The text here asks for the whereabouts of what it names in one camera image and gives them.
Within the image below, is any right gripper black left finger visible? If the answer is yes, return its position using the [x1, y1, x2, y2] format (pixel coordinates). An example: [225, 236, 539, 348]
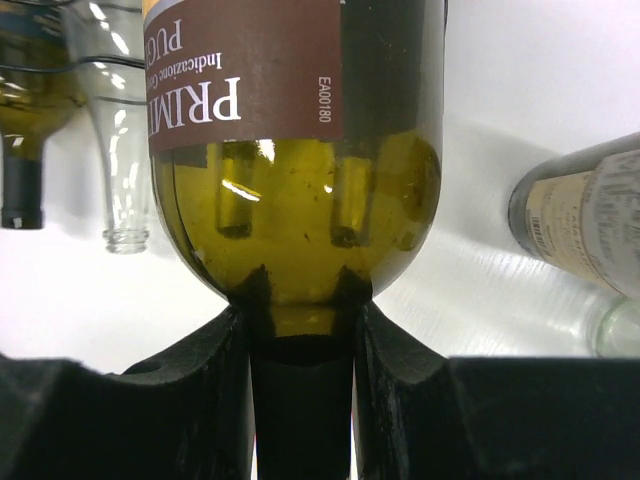
[1, 308, 253, 479]

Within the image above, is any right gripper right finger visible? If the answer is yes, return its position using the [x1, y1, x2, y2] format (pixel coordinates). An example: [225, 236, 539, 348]
[355, 304, 639, 479]

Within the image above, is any dark bottle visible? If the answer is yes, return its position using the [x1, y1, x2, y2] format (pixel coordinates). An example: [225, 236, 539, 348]
[507, 133, 639, 300]

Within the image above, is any green bottle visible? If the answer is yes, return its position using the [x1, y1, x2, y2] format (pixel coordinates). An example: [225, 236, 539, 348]
[142, 1, 447, 479]

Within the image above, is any dark bottle front label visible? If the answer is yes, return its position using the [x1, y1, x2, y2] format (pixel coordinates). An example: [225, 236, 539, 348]
[1, 1, 84, 230]

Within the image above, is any clear glass bottle front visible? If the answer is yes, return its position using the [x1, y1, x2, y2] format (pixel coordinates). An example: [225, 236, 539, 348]
[62, 1, 151, 254]

